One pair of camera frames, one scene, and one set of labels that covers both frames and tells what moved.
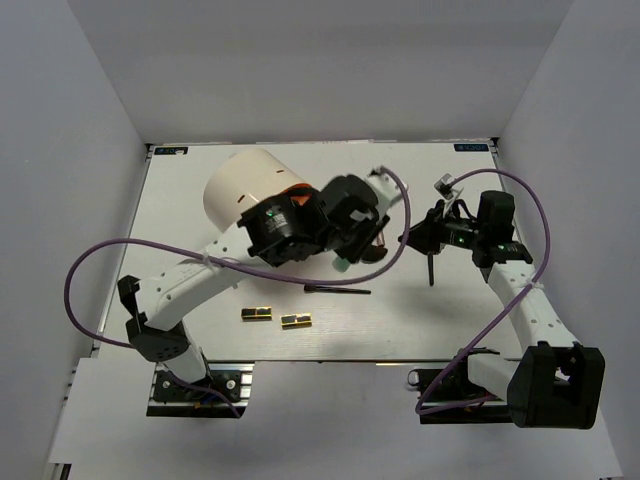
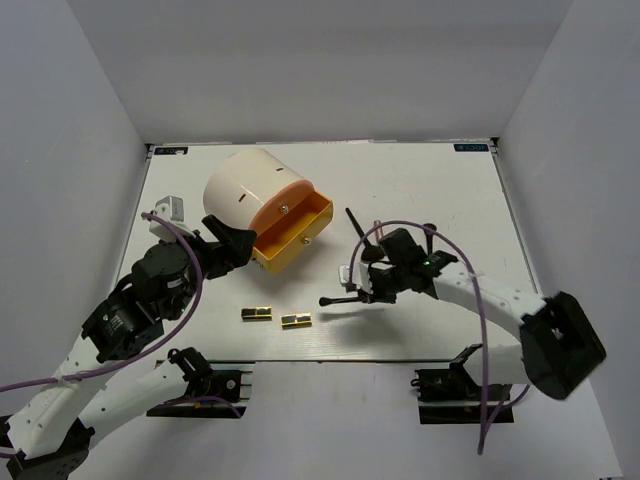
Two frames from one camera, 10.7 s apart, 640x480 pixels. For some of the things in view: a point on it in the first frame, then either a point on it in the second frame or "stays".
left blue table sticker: [170, 150] stays
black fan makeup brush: [374, 254] stays
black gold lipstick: [256, 314] stays
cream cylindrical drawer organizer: [241, 181] stays
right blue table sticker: [470, 147] stays
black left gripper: [354, 251] → [226, 257]
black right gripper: [428, 235] → [376, 295]
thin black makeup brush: [320, 288] → [325, 301]
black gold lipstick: [297, 321] stays
